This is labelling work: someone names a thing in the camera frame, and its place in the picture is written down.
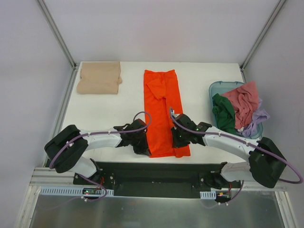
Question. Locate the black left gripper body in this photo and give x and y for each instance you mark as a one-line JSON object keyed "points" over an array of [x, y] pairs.
{"points": [[141, 147]]}

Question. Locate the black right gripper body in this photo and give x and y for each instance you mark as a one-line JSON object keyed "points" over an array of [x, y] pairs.
{"points": [[178, 139]]}

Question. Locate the orange t shirt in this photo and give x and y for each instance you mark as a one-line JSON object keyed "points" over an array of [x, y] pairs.
{"points": [[161, 92]]}

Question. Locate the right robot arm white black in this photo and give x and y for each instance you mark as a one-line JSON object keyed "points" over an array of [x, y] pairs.
{"points": [[262, 160]]}

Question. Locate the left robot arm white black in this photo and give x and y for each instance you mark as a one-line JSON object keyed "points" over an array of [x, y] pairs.
{"points": [[66, 149]]}

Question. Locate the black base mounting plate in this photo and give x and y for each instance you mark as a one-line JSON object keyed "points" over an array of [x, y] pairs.
{"points": [[157, 180]]}

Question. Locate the green t shirt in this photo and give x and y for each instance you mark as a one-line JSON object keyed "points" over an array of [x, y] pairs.
{"points": [[224, 114]]}

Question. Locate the folded beige t shirt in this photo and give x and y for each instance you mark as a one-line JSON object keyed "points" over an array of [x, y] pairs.
{"points": [[99, 78]]}

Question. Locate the pink t shirt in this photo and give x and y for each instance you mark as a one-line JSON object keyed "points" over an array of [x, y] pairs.
{"points": [[245, 101]]}

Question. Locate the lavender t shirt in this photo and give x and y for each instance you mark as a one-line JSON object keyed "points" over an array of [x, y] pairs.
{"points": [[258, 116]]}

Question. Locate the right white cable duct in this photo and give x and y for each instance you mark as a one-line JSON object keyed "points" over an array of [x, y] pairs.
{"points": [[208, 195]]}

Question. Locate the front aluminium frame rail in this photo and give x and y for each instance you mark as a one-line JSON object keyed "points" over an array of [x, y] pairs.
{"points": [[43, 176]]}

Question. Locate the left aluminium frame post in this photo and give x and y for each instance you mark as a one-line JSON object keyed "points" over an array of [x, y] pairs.
{"points": [[55, 30]]}

